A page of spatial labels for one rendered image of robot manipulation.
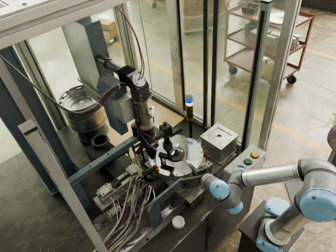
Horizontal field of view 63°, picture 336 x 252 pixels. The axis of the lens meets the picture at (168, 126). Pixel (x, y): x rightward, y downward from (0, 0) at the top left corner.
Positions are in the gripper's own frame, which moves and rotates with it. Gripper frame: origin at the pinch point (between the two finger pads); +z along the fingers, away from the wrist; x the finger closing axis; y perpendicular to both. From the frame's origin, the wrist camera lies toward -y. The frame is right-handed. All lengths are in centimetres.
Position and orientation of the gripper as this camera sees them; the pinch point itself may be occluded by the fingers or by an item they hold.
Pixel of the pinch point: (188, 171)
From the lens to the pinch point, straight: 151.3
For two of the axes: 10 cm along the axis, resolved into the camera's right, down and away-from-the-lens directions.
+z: -2.8, -1.0, 9.6
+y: 9.2, -3.3, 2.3
